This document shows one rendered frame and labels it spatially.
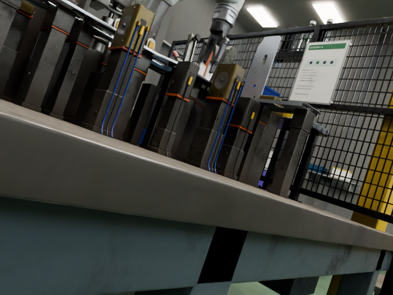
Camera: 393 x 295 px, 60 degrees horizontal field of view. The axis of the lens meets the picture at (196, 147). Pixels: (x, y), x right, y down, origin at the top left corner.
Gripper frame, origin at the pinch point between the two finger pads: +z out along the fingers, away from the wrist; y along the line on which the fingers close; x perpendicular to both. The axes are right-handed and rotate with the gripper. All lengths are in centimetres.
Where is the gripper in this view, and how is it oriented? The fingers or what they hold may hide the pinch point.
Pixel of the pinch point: (204, 73)
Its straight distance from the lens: 134.8
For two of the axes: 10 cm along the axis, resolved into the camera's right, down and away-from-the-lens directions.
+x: 7.2, 2.8, 6.4
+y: 6.2, 1.8, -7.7
